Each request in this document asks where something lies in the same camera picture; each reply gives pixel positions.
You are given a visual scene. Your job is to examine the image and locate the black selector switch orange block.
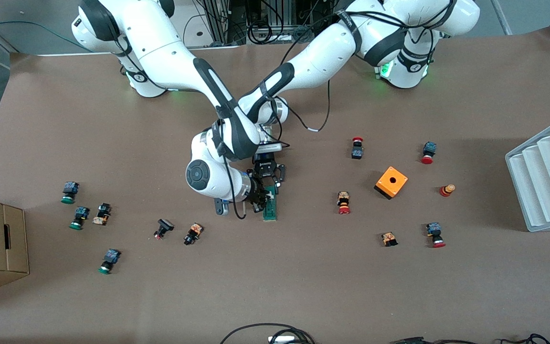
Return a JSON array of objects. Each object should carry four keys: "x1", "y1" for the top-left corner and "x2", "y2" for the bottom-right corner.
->
[{"x1": 183, "y1": 223, "x2": 204, "y2": 246}]

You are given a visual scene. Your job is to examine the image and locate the aluminium frame profile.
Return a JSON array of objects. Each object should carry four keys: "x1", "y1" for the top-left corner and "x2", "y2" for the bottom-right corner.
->
[{"x1": 490, "y1": 0, "x2": 513, "y2": 36}]

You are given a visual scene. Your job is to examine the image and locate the green mushroom pushbutton blue block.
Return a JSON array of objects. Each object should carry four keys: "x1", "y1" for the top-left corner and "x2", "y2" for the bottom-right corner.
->
[
  {"x1": 97, "y1": 248, "x2": 122, "y2": 275},
  {"x1": 61, "y1": 181, "x2": 80, "y2": 205},
  {"x1": 69, "y1": 206, "x2": 90, "y2": 231}
]

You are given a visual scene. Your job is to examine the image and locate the black rectangular pushbutton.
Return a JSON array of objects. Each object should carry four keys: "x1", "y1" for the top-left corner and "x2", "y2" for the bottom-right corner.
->
[{"x1": 153, "y1": 218, "x2": 175, "y2": 240}]

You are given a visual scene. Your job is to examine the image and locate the equipment rack with cables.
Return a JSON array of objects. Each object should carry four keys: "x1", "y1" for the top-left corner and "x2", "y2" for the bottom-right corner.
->
[{"x1": 194, "y1": 0, "x2": 347, "y2": 48}]

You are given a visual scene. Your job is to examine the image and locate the green load switch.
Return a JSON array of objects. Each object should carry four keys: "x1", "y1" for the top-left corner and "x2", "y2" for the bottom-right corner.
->
[{"x1": 262, "y1": 186, "x2": 279, "y2": 222}]

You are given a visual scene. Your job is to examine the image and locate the orange button enclosure box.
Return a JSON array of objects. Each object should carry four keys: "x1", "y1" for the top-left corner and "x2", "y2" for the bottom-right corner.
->
[{"x1": 374, "y1": 166, "x2": 409, "y2": 200}]

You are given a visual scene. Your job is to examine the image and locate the wide red mushroom emergency button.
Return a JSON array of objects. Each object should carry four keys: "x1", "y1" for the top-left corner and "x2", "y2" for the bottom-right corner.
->
[{"x1": 425, "y1": 222, "x2": 446, "y2": 248}]

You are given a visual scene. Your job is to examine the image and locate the red dome pushbutton blue block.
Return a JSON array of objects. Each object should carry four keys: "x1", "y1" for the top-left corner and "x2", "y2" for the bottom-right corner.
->
[{"x1": 421, "y1": 141, "x2": 437, "y2": 165}]

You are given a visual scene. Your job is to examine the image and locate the brown paper table cover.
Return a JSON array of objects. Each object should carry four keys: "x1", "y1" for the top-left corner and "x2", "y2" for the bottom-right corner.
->
[{"x1": 0, "y1": 26, "x2": 550, "y2": 344}]

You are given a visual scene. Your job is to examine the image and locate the black coiled cable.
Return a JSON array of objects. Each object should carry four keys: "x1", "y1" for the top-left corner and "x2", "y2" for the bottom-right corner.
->
[{"x1": 499, "y1": 333, "x2": 550, "y2": 344}]

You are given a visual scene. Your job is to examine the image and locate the green cable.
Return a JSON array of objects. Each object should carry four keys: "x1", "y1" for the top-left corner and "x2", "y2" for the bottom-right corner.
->
[{"x1": 0, "y1": 20, "x2": 92, "y2": 52}]

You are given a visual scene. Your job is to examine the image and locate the grey slotted tray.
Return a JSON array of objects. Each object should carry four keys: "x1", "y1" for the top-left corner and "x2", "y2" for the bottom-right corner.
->
[{"x1": 505, "y1": 113, "x2": 550, "y2": 233}]

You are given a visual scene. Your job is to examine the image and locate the black looped cable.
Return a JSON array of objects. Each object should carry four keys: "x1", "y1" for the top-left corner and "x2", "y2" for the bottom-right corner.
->
[{"x1": 219, "y1": 323, "x2": 316, "y2": 344}]

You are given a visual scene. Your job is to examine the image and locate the black flat cable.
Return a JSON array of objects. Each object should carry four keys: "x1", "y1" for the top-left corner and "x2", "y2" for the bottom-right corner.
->
[{"x1": 390, "y1": 336, "x2": 478, "y2": 344}]

